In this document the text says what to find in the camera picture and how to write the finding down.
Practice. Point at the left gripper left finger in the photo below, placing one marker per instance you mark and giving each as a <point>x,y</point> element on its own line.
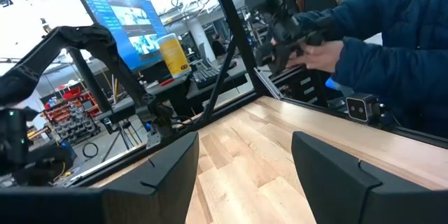
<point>157,196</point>

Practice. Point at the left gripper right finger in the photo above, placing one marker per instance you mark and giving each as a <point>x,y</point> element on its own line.
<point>336,189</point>

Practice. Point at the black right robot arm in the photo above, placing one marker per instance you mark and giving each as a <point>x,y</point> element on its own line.
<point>91,40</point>

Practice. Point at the shelf with red bins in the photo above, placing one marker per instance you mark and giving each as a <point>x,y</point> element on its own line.
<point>70,119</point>

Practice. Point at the black pole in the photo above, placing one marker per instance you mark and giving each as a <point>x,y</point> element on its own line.
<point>87,80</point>

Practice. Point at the black drawer cabinet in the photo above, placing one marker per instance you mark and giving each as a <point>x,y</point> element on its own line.
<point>304,87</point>

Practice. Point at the grey desk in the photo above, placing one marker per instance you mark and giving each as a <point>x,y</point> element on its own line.
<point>175,91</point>

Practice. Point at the red hand tool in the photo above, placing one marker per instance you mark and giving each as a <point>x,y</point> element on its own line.
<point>167,82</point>

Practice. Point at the keyboard with colourful keys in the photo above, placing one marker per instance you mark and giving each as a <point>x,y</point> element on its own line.
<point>210,76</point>

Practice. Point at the person's hand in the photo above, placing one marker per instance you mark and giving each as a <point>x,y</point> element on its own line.
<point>322,57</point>

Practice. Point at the yellow wipes canister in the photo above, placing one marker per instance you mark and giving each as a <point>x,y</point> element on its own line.
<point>173,56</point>

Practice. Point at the white building column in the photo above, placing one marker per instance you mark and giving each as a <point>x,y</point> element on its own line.
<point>199,38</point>

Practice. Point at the monitor with blue screen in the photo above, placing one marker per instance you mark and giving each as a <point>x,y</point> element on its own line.
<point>115,10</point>

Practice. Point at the small grey camera box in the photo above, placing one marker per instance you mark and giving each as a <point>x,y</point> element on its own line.
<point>360,108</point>

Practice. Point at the black aluminium table frame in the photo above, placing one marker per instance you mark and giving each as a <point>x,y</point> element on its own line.
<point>238,24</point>

